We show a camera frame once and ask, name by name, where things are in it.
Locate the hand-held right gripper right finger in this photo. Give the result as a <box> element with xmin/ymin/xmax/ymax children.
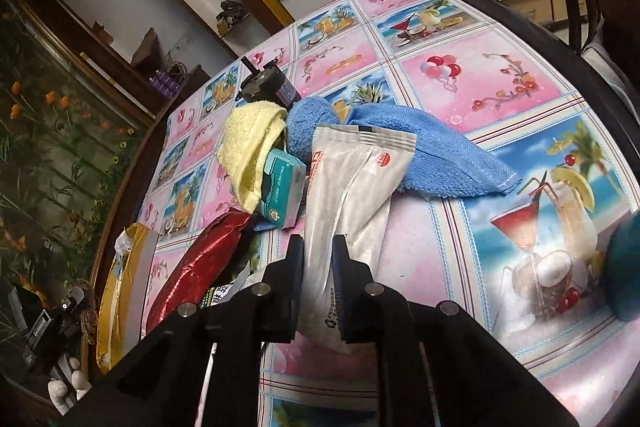
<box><xmin>332</xmin><ymin>234</ymin><xmax>581</xmax><ymax>427</ymax></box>

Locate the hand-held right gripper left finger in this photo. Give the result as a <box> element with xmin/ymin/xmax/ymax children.
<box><xmin>60</xmin><ymin>234</ymin><xmax>305</xmax><ymax>427</ymax></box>

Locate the yellow cardboard box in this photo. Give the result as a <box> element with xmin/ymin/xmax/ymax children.
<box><xmin>95</xmin><ymin>223</ymin><xmax>160</xmax><ymax>373</ymax></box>

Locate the green and white packet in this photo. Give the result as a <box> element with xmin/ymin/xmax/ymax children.
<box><xmin>200</xmin><ymin>264</ymin><xmax>266</xmax><ymax>313</ymax></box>

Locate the teal tissue pack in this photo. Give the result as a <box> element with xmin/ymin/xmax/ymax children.
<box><xmin>256</xmin><ymin>147</ymin><xmax>308</xmax><ymax>228</ymax></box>

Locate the silver foil pouch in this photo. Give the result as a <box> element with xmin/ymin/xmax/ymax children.
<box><xmin>299</xmin><ymin>124</ymin><xmax>418</xmax><ymax>350</ymax></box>

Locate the red foil packet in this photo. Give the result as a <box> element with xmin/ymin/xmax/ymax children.
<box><xmin>145</xmin><ymin>211</ymin><xmax>256</xmax><ymax>337</ymax></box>

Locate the yellow towel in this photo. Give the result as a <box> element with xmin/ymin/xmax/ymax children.
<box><xmin>216</xmin><ymin>102</ymin><xmax>288</xmax><ymax>212</ymax></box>

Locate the blue towel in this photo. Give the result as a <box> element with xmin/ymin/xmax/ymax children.
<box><xmin>285</xmin><ymin>96</ymin><xmax>523</xmax><ymax>200</ymax></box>

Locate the person's left hand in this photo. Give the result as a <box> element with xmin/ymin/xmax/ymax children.
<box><xmin>47</xmin><ymin>354</ymin><xmax>93</xmax><ymax>413</ymax></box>

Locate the printed plastic tablecloth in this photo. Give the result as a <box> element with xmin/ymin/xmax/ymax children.
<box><xmin>137</xmin><ymin>0</ymin><xmax>640</xmax><ymax>427</ymax></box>

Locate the clear crinkled plastic bag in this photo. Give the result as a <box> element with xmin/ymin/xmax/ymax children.
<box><xmin>115</xmin><ymin>229</ymin><xmax>138</xmax><ymax>268</ymax></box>

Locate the black cup with straw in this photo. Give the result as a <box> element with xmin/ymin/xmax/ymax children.
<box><xmin>235</xmin><ymin>56</ymin><xmax>301</xmax><ymax>110</ymax></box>

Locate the dark wooden sideboard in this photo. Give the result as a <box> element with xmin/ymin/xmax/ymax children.
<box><xmin>132</xmin><ymin>64</ymin><xmax>211</xmax><ymax>120</ymax></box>

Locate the teal round object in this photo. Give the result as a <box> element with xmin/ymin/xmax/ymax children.
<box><xmin>602</xmin><ymin>207</ymin><xmax>640</xmax><ymax>323</ymax></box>

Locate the tangled cable bundle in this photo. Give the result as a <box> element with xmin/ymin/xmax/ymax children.
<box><xmin>216</xmin><ymin>0</ymin><xmax>251</xmax><ymax>26</ymax></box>

